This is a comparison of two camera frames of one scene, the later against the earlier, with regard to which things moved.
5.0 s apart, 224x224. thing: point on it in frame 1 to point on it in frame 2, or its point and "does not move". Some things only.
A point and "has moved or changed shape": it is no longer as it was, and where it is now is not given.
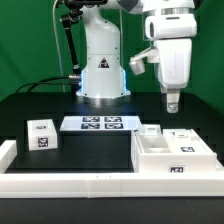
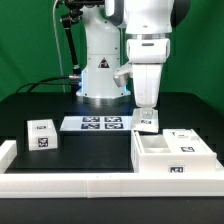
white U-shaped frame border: [106, 185] does not move
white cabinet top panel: [186, 141] does not move
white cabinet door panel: [149, 130] has moved or changed shape
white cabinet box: [150, 153] does not move
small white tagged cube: [42, 134] does not move
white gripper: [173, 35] to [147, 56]
